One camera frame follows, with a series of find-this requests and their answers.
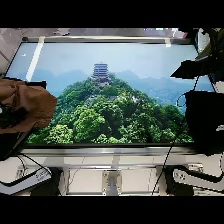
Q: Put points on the silver frame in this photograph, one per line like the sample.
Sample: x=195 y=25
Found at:
x=110 y=150

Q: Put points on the brown garment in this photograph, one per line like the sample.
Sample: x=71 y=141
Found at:
x=28 y=105

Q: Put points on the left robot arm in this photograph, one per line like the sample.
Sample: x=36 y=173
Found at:
x=23 y=182

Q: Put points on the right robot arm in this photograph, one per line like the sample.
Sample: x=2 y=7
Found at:
x=200 y=180

